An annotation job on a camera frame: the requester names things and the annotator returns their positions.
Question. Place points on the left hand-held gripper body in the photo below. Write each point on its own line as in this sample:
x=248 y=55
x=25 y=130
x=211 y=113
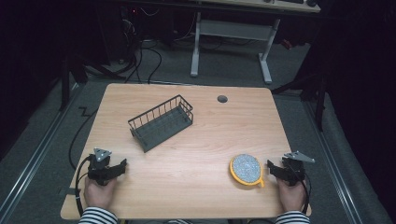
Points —
x=100 y=169

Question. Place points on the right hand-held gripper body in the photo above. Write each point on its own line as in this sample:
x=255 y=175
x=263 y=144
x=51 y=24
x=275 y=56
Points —
x=294 y=171

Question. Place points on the round yellow scrubbing pad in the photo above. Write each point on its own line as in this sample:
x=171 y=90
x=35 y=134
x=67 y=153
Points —
x=246 y=169

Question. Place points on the person's right hand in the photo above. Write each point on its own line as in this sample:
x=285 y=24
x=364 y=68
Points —
x=291 y=196

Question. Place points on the person's left hand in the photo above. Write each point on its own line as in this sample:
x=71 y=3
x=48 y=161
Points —
x=99 y=194

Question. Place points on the black stand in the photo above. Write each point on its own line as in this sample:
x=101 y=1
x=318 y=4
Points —
x=319 y=102
x=65 y=84

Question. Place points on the black round table grommet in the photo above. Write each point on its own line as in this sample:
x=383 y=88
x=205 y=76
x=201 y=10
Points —
x=222 y=99

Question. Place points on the white-legged desk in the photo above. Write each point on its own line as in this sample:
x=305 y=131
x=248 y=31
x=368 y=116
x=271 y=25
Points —
x=233 y=29

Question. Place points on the metal floor rail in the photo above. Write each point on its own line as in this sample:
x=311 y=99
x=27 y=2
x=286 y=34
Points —
x=333 y=161
x=34 y=158

